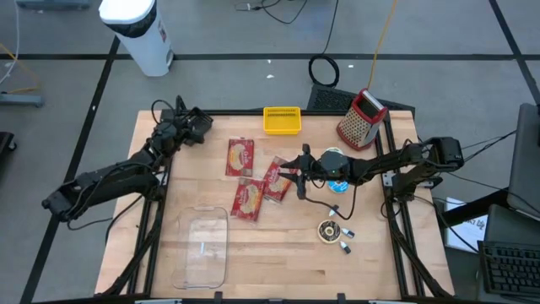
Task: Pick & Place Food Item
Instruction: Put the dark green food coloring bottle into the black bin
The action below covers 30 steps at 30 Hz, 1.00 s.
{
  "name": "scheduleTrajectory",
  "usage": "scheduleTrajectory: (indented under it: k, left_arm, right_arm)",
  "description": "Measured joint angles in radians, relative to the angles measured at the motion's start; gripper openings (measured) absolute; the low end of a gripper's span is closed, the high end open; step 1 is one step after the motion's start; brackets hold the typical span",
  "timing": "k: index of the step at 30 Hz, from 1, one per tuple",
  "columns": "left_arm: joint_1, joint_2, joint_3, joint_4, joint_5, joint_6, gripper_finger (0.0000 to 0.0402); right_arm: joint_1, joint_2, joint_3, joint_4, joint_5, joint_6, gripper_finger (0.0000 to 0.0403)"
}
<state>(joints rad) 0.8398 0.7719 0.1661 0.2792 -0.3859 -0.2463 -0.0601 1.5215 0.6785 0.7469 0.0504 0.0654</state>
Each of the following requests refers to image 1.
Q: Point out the black keyboard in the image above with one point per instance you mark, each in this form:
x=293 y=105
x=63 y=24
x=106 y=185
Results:
x=510 y=270

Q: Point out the white trash can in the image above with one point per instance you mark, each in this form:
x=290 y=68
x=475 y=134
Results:
x=135 y=38

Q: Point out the grey stand foot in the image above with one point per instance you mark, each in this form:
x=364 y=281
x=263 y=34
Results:
x=21 y=100

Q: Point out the clear plastic container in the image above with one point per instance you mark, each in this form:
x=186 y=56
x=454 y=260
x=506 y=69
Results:
x=198 y=253

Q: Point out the blue frosted toy donut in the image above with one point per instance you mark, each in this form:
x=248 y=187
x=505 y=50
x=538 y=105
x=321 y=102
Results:
x=337 y=187

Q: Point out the black aluminium table frame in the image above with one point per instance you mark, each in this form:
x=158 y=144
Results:
x=236 y=112

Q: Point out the grey laptop lid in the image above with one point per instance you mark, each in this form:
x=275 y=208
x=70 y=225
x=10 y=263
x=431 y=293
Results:
x=525 y=169

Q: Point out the red snack packet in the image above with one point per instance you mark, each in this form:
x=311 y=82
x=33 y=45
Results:
x=239 y=158
x=274 y=183
x=248 y=198

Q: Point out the chocolate frosted toy donut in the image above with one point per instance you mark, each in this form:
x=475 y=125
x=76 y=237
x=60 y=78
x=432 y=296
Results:
x=322 y=232

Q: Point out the yellow plastic basket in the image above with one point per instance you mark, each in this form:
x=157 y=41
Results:
x=282 y=126

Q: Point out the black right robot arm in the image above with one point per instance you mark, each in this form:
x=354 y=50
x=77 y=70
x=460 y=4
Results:
x=392 y=162

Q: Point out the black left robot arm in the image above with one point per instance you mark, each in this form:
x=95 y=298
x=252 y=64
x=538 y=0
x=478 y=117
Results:
x=105 y=181

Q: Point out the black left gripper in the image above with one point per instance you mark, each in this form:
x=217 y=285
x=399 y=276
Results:
x=183 y=133

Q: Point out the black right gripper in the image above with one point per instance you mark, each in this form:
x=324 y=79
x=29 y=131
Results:
x=331 y=165

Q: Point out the white paper sheet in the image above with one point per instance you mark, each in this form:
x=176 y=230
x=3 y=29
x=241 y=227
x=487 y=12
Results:
x=468 y=232

